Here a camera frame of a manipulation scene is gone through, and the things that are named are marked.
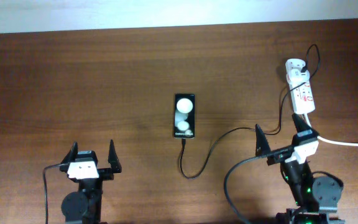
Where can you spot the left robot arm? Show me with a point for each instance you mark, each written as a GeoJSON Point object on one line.
{"type": "Point", "coordinates": [84, 205]}

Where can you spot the black Galaxy flip phone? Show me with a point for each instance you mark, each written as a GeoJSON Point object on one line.
{"type": "Point", "coordinates": [184, 116]}

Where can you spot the white charger adapter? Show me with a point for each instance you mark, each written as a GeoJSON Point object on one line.
{"type": "Point", "coordinates": [295, 76]}

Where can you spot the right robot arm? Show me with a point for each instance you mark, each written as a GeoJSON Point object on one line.
{"type": "Point", "coordinates": [316, 193]}

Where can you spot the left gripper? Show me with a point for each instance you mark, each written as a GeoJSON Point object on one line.
{"type": "Point", "coordinates": [115, 164]}

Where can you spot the white power strip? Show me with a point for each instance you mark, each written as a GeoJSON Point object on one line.
{"type": "Point", "coordinates": [301, 94]}

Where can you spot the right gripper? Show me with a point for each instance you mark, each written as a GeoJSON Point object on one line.
{"type": "Point", "coordinates": [263, 147]}

